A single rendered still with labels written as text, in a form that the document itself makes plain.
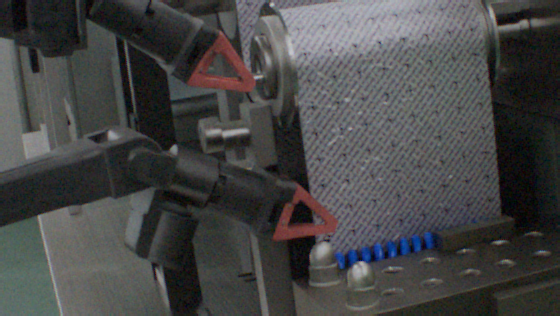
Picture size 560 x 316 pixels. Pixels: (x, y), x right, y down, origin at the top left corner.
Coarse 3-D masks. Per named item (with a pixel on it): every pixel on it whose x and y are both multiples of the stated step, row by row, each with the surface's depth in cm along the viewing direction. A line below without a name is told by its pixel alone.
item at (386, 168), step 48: (384, 96) 122; (432, 96) 124; (480, 96) 125; (336, 144) 122; (384, 144) 123; (432, 144) 125; (480, 144) 126; (336, 192) 122; (384, 192) 124; (432, 192) 126; (480, 192) 127; (336, 240) 123; (384, 240) 125
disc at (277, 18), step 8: (264, 8) 125; (272, 8) 121; (264, 16) 125; (272, 16) 122; (280, 16) 119; (280, 24) 119; (280, 32) 120; (288, 32) 118; (288, 40) 118; (288, 48) 118; (288, 56) 118; (288, 64) 119; (296, 72) 118; (296, 80) 118; (296, 88) 118; (296, 96) 119; (296, 104) 120; (288, 112) 123; (296, 112) 120; (280, 120) 127; (288, 120) 123; (296, 120) 122; (288, 128) 124
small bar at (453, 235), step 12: (504, 216) 124; (456, 228) 122; (468, 228) 122; (480, 228) 121; (492, 228) 122; (504, 228) 122; (444, 240) 120; (456, 240) 121; (468, 240) 121; (480, 240) 122
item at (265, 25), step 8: (480, 8) 126; (480, 16) 125; (256, 24) 126; (264, 24) 122; (272, 24) 121; (256, 32) 127; (264, 32) 123; (272, 32) 120; (488, 32) 125; (272, 40) 120; (280, 40) 120; (488, 40) 125; (272, 48) 121; (280, 48) 119; (488, 48) 125; (280, 56) 119; (488, 56) 126; (280, 64) 119; (488, 64) 127; (280, 72) 119; (288, 72) 119; (280, 80) 120; (288, 80) 120; (280, 88) 121; (288, 88) 120; (280, 96) 121; (288, 96) 121; (272, 104) 126; (280, 104) 122; (288, 104) 122; (272, 112) 126; (280, 112) 123
